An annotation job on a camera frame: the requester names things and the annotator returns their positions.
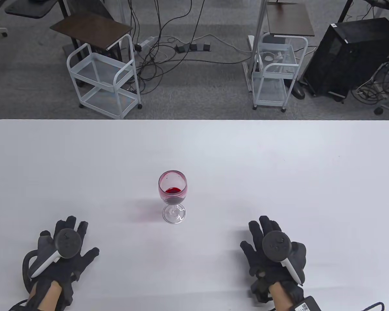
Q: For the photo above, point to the person's left hand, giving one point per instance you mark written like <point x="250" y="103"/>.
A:
<point x="81" y="259"/>

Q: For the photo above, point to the person's right hand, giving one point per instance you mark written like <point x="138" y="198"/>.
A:
<point x="256" y="256"/>

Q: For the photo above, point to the wine glass with red liquid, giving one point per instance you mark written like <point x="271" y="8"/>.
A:
<point x="171" y="194"/>

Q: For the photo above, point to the person's right forearm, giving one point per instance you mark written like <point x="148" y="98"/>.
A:
<point x="282" y="298"/>

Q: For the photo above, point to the black and white controller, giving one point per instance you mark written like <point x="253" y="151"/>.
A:
<point x="66" y="243"/>
<point x="277" y="244"/>

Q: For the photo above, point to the black labelled wrist box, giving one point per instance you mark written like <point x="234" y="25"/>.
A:
<point x="306" y="305"/>

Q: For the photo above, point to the white metal trolley cart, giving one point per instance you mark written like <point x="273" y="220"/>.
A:
<point x="100" y="66"/>
<point x="269" y="94"/>

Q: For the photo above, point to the white leg with black caster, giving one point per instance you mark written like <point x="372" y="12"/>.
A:
<point x="379" y="110"/>

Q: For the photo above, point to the white round device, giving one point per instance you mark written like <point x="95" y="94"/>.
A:
<point x="268" y="57"/>

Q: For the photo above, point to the black power adapter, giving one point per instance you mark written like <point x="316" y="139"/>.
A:
<point x="205" y="47"/>
<point x="181" y="48"/>
<point x="193" y="47"/>

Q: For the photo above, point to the black computer tower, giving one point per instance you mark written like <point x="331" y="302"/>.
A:
<point x="350" y="55"/>

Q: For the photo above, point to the silver metal stand pole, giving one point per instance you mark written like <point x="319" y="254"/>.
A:
<point x="257" y="32"/>

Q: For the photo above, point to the white power strip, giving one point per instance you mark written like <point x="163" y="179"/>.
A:
<point x="146" y="42"/>

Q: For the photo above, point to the dark brown side table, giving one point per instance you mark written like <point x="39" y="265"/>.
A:
<point x="290" y="19"/>
<point x="90" y="27"/>

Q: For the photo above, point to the black desk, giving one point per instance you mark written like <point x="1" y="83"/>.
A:
<point x="29" y="8"/>

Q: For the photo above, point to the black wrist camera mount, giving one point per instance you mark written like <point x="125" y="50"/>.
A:
<point x="259" y="290"/>

